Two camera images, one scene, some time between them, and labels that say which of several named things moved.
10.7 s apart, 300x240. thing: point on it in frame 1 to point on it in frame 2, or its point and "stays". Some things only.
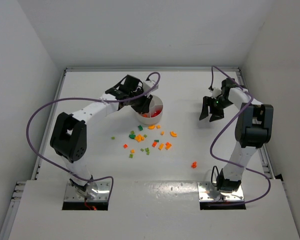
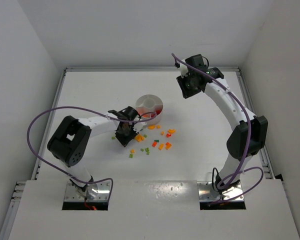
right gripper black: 212,107 to 188,85
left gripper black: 139,102 to 126,135
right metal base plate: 207,191 stays
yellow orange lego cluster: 139,138 stays
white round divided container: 155,113 stays
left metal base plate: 90,191 stays
